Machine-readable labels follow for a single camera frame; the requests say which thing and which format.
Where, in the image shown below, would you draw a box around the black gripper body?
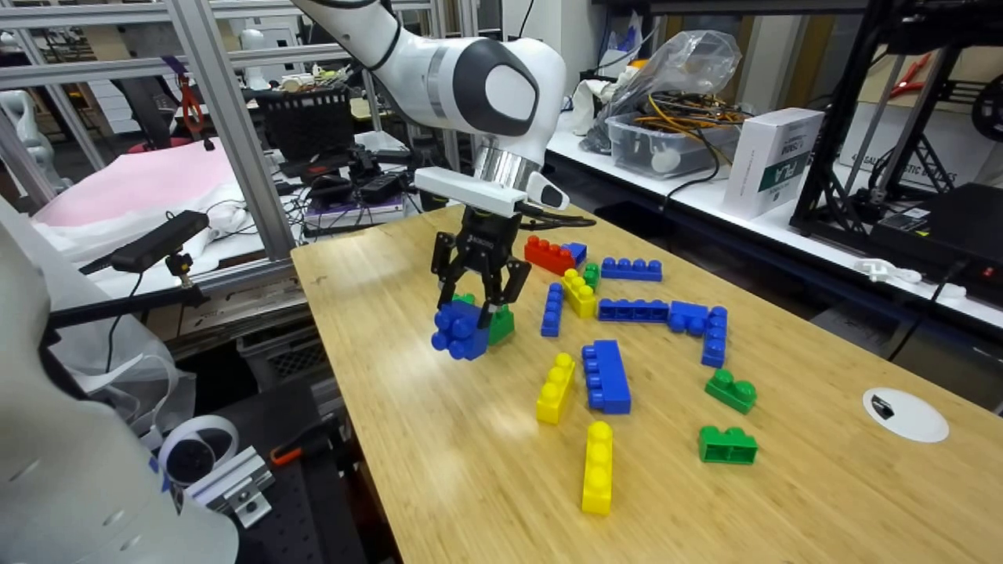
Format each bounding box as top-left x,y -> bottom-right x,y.
447,200 -> 526,267

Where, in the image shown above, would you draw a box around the blue square building block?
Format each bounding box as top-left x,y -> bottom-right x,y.
429,297 -> 496,364

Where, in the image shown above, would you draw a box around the red building block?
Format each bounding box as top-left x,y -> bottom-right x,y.
521,233 -> 577,278

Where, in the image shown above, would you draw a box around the narrow blue building block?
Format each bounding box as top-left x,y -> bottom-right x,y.
598,253 -> 666,286
595,296 -> 672,326
540,281 -> 566,342
700,304 -> 731,371

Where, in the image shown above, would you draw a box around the yellow building block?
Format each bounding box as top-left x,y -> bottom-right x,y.
561,267 -> 602,324
533,352 -> 580,430
580,419 -> 619,519

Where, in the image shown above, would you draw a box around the wide long blue building block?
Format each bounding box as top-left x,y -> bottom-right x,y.
580,340 -> 636,416

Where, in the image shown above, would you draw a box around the short blue building block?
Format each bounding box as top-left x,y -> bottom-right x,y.
666,297 -> 714,340

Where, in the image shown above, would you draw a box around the clear plastic storage bin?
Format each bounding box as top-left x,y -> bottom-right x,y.
602,111 -> 742,183

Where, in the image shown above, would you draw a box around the black mesh basket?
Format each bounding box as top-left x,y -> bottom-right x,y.
248,86 -> 356,168

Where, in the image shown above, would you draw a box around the white side table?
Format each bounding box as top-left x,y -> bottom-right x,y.
541,106 -> 1003,340

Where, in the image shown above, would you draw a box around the clear crumpled plastic bag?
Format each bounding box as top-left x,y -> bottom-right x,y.
580,28 -> 747,134

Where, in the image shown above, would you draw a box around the white tape roll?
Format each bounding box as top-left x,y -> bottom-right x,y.
155,411 -> 245,496

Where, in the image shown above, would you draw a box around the white cardboard box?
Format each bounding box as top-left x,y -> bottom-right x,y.
722,103 -> 826,219

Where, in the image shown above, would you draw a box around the red clamp tools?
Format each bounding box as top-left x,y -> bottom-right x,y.
167,58 -> 215,154

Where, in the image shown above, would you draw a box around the pink cloth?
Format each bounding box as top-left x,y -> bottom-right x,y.
29,138 -> 248,236

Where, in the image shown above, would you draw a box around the clear plastic sheet bag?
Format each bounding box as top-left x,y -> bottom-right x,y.
43,306 -> 201,435

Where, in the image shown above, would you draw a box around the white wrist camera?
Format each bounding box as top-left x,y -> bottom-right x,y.
412,162 -> 573,219

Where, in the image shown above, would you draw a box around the yellow cable bundle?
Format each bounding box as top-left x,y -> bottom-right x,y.
636,90 -> 732,138

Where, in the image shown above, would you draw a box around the aluminium extrusion frame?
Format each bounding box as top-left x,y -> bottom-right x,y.
0,0 -> 307,290

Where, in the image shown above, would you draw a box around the metal bracket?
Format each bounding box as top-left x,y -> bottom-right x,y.
183,446 -> 276,530

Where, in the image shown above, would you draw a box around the black stereo camera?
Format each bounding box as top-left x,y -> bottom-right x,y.
74,206 -> 213,278

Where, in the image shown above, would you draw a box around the white table cable grommet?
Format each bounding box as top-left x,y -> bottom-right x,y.
859,384 -> 954,446

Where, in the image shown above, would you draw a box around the black frame 3D printer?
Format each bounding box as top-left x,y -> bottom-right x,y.
787,0 -> 1003,306

